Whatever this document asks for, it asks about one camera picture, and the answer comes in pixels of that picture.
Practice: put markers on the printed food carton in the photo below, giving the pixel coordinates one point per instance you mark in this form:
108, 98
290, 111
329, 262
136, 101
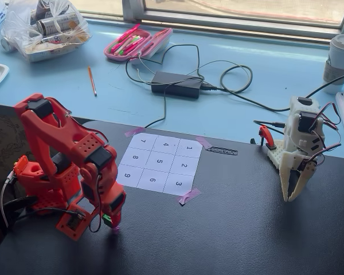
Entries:
51, 48

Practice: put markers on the metal can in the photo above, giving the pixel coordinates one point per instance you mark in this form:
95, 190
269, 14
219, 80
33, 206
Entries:
56, 24

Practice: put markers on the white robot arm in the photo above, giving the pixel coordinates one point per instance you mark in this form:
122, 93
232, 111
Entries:
301, 129

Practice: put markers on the grey window frame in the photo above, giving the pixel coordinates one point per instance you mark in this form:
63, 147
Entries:
232, 17

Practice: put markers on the pink pencil case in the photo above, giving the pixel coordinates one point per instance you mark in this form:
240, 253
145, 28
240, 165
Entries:
149, 46

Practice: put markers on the red robot arm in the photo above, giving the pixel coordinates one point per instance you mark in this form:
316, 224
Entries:
43, 143

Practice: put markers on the pink pen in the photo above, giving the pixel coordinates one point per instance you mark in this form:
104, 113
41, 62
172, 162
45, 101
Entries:
127, 35

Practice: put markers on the red clamp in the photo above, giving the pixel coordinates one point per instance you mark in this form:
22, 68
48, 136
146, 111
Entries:
267, 136

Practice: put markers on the red wrist camera mount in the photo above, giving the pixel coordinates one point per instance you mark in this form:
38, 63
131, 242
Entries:
71, 226

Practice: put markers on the black power adapter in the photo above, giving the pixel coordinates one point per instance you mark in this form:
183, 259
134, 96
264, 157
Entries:
176, 84

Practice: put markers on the green cube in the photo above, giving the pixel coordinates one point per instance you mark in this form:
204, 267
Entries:
106, 219

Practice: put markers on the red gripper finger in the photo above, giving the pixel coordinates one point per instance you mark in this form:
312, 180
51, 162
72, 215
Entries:
116, 220

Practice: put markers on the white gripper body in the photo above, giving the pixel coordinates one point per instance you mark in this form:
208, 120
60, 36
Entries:
297, 175

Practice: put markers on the white paper cup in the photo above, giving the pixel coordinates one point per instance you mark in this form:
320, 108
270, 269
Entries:
339, 63

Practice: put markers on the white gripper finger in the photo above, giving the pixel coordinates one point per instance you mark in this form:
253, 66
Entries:
287, 186

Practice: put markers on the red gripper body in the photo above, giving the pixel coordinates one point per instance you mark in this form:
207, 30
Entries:
116, 205

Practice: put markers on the orange pencil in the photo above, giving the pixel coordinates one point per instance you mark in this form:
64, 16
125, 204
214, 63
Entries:
92, 81

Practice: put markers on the black label sticker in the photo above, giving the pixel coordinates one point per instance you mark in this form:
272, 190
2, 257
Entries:
222, 151

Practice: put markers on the clear plastic bag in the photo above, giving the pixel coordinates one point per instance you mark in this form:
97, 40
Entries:
20, 31

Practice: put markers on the brown floral fabric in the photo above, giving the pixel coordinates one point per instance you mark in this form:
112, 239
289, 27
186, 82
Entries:
8, 149

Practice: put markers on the pink tape piece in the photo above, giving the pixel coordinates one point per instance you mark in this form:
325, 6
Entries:
189, 195
203, 141
134, 131

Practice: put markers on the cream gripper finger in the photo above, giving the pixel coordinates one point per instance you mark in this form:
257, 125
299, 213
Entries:
302, 183

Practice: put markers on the numbered grid paper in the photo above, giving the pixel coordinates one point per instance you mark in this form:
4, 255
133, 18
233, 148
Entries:
160, 163

